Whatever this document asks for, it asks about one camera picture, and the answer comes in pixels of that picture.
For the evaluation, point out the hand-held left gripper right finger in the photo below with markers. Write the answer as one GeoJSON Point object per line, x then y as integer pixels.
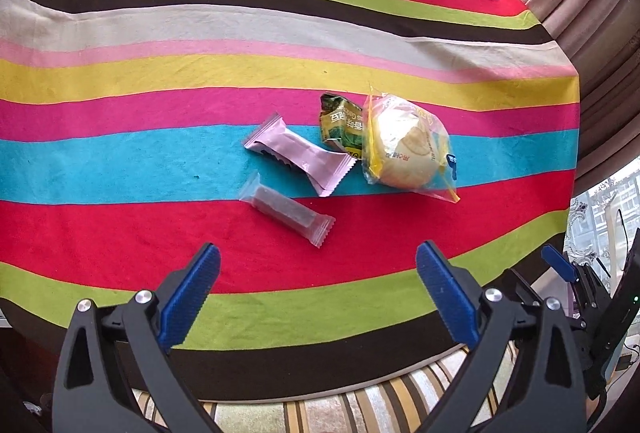
{"type": "Point", "coordinates": [447, 298]}

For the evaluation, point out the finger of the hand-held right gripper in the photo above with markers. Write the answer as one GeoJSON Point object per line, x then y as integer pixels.
{"type": "Point", "coordinates": [557, 260]}
{"type": "Point", "coordinates": [525, 285]}

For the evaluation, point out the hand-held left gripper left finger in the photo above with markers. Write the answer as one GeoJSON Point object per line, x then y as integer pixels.
{"type": "Point", "coordinates": [190, 298]}

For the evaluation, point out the clear packet with brown bar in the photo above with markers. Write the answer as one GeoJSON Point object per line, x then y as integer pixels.
{"type": "Point", "coordinates": [282, 208]}

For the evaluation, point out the round bun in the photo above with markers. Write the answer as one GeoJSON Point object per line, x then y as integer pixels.
{"type": "Point", "coordinates": [400, 148]}

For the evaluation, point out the pink snack packet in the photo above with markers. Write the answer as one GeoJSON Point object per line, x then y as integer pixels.
{"type": "Point", "coordinates": [300, 155]}

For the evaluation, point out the green snack packet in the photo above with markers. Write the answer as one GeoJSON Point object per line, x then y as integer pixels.
{"type": "Point", "coordinates": [340, 123]}

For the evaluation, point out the pink-brown curtain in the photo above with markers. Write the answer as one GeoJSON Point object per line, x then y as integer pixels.
{"type": "Point", "coordinates": [600, 63]}

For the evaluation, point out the colourful striped tablecloth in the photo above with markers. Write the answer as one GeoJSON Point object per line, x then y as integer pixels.
{"type": "Point", "coordinates": [150, 78]}

